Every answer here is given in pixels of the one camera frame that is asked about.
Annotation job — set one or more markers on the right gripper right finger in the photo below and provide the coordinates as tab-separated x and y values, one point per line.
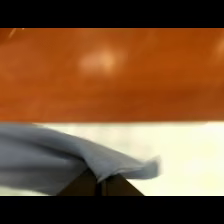
120	186

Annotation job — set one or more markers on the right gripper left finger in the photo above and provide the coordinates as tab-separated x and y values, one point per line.
83	185

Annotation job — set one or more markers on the blue shirt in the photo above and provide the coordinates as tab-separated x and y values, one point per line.
43	156

